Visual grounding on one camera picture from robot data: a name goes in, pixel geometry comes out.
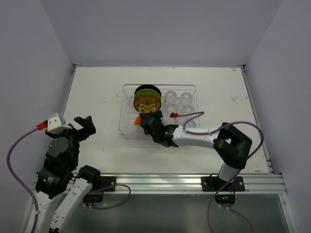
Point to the yellow patterned plate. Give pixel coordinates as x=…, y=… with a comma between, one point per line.
x=147, y=103

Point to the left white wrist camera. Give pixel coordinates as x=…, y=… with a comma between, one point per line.
x=56, y=124

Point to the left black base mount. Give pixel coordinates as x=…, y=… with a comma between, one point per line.
x=107, y=181

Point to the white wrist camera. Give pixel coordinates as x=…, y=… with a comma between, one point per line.
x=56, y=124
x=170, y=120

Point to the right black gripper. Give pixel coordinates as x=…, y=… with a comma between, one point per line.
x=149, y=123

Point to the aluminium front rail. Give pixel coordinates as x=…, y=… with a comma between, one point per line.
x=191, y=183

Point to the right black controller box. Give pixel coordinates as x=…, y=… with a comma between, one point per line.
x=227, y=200

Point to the left black controller box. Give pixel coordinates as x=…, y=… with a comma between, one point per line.
x=93, y=198

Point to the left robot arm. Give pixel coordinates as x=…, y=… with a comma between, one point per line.
x=57, y=191

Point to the black controller box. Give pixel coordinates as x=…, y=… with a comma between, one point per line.
x=93, y=198
x=227, y=200

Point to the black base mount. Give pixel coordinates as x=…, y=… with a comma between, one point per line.
x=213, y=183
x=107, y=181

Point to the orange plastic bowl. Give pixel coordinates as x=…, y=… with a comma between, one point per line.
x=137, y=121

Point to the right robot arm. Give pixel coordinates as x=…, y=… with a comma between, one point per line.
x=232, y=145

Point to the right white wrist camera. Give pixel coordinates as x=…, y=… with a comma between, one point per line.
x=170, y=120

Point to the clear glass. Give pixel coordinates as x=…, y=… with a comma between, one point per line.
x=171, y=108
x=189, y=124
x=170, y=97
x=186, y=98
x=187, y=110

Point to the lime green plate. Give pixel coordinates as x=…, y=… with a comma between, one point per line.
x=147, y=92

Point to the clear glass back left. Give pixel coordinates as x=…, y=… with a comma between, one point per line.
x=170, y=97

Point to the clear glass front right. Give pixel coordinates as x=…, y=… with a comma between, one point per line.
x=189, y=124

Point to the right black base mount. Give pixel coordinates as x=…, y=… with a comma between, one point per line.
x=213, y=183

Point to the clear glass middle right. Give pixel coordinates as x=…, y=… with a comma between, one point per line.
x=187, y=110

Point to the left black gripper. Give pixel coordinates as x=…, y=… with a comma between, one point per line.
x=79, y=132

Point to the clear glass middle left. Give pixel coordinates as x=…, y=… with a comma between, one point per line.
x=171, y=108

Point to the black plate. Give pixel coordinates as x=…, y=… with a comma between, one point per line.
x=149, y=87

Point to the clear glass back right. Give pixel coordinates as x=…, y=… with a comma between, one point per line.
x=186, y=98

